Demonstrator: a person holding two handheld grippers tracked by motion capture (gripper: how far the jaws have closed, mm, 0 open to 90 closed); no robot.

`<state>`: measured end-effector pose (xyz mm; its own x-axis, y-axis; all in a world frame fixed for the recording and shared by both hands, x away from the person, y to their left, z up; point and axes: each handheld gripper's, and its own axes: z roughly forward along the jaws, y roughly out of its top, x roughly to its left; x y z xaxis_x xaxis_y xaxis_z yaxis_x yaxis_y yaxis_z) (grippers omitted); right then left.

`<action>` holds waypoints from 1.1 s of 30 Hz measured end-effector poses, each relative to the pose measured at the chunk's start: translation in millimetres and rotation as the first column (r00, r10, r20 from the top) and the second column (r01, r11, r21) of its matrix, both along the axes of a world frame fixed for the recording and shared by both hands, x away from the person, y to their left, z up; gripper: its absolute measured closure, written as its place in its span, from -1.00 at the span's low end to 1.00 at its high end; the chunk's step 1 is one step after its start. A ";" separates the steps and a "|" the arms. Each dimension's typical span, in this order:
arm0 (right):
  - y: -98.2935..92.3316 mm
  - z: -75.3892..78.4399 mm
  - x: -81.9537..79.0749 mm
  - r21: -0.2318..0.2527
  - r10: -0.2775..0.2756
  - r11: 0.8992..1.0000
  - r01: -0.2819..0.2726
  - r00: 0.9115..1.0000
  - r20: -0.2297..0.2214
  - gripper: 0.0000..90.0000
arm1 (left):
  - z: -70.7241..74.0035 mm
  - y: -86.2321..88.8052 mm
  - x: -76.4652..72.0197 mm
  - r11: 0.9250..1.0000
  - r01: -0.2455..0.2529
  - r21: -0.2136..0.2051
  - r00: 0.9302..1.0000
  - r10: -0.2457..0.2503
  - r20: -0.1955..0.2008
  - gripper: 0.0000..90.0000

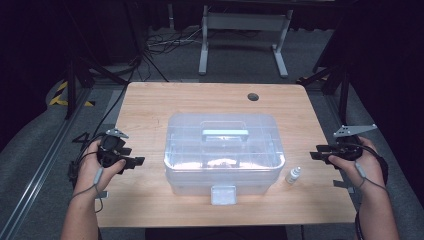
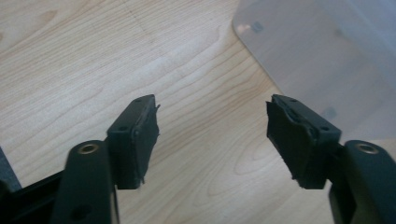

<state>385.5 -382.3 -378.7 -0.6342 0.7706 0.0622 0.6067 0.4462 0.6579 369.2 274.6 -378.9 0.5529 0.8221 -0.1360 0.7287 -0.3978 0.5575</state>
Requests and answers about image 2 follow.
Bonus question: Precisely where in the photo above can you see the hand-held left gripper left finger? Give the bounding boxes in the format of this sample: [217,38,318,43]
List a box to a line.
[106,93,162,190]

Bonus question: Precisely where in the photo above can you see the clear plastic storage box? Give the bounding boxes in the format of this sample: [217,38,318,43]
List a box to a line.
[232,0,396,142]

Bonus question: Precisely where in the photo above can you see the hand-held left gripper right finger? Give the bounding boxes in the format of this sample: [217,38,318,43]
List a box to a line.
[265,93,343,190]

